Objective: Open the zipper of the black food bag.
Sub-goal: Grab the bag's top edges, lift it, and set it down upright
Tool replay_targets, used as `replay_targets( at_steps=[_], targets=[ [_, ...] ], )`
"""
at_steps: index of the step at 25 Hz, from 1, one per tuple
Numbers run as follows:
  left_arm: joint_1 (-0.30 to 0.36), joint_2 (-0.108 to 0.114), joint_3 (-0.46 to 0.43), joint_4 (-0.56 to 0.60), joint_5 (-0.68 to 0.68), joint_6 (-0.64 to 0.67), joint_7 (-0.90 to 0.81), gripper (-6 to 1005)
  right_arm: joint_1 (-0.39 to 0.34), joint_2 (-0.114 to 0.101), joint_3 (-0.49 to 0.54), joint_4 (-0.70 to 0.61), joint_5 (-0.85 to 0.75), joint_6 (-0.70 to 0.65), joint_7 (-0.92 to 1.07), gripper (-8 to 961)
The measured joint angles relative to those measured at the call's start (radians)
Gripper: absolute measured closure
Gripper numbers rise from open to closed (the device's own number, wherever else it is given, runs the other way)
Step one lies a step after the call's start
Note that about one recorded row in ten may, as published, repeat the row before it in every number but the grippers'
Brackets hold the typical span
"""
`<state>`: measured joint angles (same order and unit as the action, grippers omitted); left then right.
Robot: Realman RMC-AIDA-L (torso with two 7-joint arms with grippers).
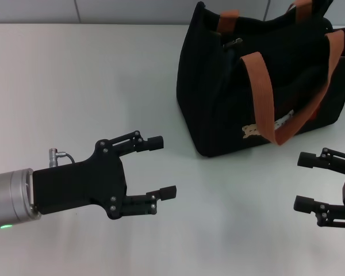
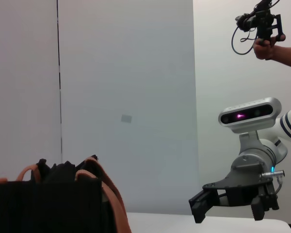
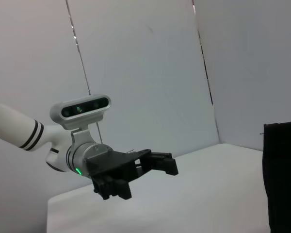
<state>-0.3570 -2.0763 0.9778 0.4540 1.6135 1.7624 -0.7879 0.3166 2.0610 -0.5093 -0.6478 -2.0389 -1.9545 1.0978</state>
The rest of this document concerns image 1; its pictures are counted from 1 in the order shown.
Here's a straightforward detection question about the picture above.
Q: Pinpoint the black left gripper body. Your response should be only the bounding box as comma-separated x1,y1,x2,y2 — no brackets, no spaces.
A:
33,139,129,221

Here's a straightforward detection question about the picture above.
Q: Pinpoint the black bag with orange handles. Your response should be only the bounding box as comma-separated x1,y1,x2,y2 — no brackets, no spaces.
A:
175,0,345,159

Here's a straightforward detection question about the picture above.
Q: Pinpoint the silver zipper pull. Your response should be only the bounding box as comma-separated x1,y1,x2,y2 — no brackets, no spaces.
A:
223,37,244,49

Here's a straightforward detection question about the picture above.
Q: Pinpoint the grey cable with metal connector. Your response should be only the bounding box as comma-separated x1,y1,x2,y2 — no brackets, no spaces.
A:
48,147,77,168

